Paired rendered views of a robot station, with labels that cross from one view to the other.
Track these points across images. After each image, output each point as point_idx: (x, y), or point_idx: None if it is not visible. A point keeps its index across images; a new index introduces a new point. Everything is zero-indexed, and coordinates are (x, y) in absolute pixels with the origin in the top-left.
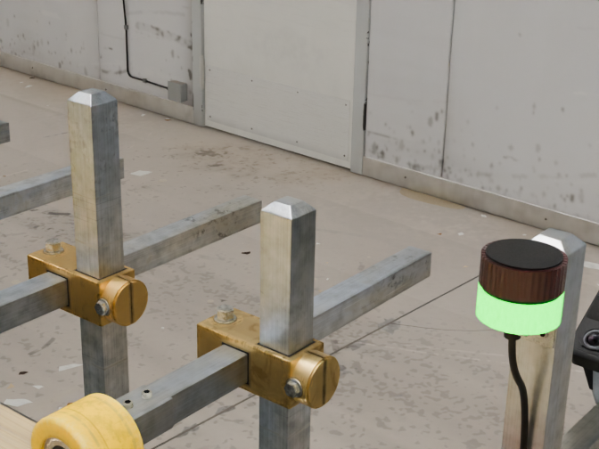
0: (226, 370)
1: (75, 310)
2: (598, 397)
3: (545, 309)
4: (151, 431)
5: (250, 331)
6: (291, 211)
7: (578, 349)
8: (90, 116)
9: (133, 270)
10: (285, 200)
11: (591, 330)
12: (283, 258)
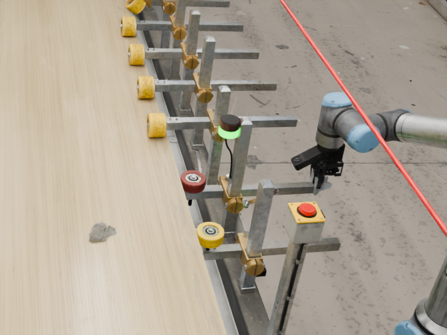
0: (201, 122)
1: (195, 93)
2: (310, 180)
3: (227, 133)
4: (173, 127)
5: None
6: (222, 90)
7: (292, 159)
8: (205, 44)
9: (211, 88)
10: (224, 86)
11: (298, 156)
12: (218, 100)
